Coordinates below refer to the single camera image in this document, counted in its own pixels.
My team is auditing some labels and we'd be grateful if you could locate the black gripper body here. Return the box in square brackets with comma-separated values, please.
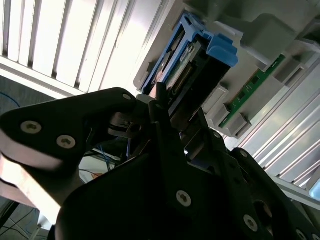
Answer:
[54, 147, 288, 240]

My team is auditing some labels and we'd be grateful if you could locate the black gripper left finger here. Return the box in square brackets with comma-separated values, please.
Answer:
[0, 81, 192, 207]

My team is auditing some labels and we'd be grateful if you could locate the hard disk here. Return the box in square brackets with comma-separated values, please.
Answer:
[138, 12, 240, 121]

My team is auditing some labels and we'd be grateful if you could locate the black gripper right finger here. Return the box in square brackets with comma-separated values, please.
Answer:
[195, 109, 320, 240]

